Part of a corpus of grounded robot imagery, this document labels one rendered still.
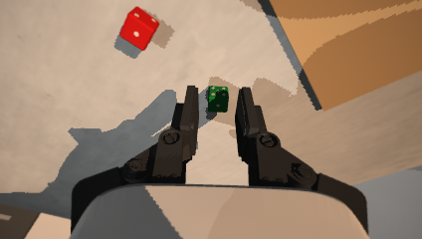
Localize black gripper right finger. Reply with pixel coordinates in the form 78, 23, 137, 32
235, 87, 368, 235

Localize green die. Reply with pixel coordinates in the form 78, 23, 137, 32
208, 86, 229, 113

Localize tan flat mat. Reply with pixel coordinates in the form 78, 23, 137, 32
269, 0, 422, 112

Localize red die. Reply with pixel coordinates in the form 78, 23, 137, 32
119, 7, 159, 51

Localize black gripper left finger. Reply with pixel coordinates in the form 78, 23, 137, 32
71, 86, 199, 234

